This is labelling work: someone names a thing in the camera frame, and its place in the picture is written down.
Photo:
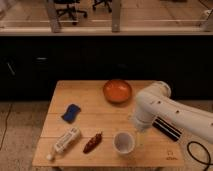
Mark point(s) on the blue sponge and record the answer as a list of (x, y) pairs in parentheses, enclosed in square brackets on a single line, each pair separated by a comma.
[(71, 113)]

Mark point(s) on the white tube bottle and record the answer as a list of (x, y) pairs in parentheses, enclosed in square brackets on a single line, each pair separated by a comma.
[(63, 142)]

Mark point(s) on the orange ceramic bowl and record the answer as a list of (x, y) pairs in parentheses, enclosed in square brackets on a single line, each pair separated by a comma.
[(117, 91)]

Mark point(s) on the dark cabinet counter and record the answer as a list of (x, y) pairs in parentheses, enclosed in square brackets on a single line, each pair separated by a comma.
[(30, 66)]

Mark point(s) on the brown dried chili pepper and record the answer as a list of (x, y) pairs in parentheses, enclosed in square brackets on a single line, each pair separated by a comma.
[(93, 143)]

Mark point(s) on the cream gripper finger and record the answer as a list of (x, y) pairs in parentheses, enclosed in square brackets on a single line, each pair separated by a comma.
[(140, 138)]

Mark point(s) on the white ceramic cup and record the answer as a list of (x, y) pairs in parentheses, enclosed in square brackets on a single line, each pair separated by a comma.
[(123, 143)]

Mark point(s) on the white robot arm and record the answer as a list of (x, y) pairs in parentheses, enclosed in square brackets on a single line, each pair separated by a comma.
[(155, 100)]

